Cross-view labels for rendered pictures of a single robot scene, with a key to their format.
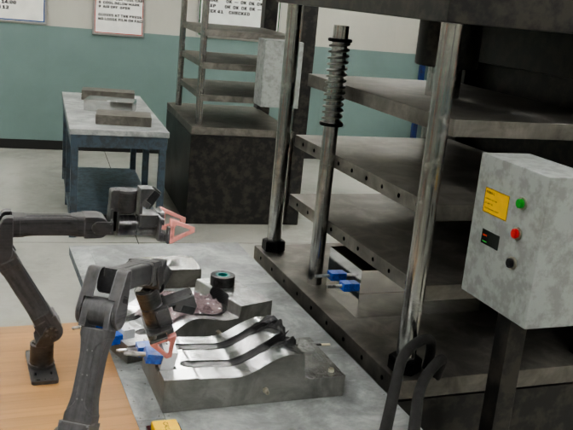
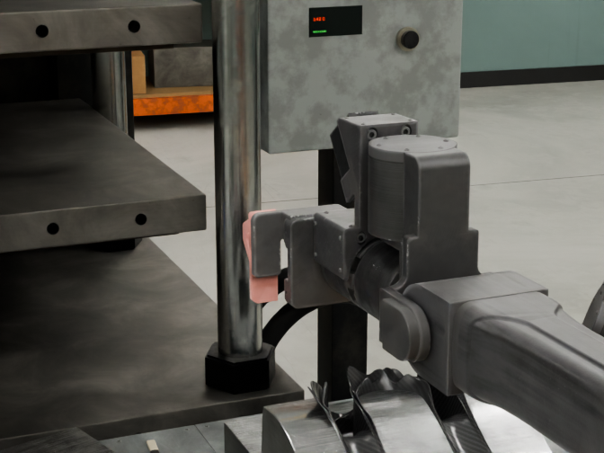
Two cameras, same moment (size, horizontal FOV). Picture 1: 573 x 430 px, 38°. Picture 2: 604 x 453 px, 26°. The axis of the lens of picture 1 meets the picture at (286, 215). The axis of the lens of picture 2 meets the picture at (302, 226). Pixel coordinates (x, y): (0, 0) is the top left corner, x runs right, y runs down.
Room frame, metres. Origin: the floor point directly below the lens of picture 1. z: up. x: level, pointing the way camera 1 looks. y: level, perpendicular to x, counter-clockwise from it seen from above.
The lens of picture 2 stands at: (2.20, 1.25, 1.48)
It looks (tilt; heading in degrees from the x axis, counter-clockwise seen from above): 16 degrees down; 270
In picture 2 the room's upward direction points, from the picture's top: straight up
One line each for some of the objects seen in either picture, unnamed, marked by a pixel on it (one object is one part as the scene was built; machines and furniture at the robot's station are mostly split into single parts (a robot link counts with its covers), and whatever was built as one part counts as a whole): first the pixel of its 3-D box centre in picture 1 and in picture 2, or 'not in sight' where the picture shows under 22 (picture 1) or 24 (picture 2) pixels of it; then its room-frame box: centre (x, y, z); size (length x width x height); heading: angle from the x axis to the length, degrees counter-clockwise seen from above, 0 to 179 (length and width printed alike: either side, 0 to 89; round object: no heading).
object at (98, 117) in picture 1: (107, 153); not in sight; (6.68, 1.52, 0.44); 1.90 x 0.70 x 0.89; 18
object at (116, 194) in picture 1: (112, 209); (429, 243); (2.12, 0.46, 1.24); 0.12 x 0.09 x 0.12; 113
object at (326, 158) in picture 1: (322, 203); not in sight; (2.99, -0.13, 1.10); 0.05 x 0.05 x 1.30
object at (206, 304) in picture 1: (182, 303); not in sight; (2.37, 0.29, 0.90); 0.26 x 0.18 x 0.08; 129
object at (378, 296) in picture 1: (404, 278); not in sight; (2.88, -0.45, 0.87); 0.50 x 0.27 x 0.17; 112
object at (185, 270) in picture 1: (169, 271); not in sight; (2.81, 0.40, 0.83); 0.20 x 0.15 x 0.07; 112
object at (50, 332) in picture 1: (45, 331); not in sight; (2.05, 0.62, 0.90); 0.09 x 0.06 x 0.06; 23
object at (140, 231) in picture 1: (147, 224); (368, 263); (2.15, 0.37, 1.20); 0.10 x 0.07 x 0.07; 23
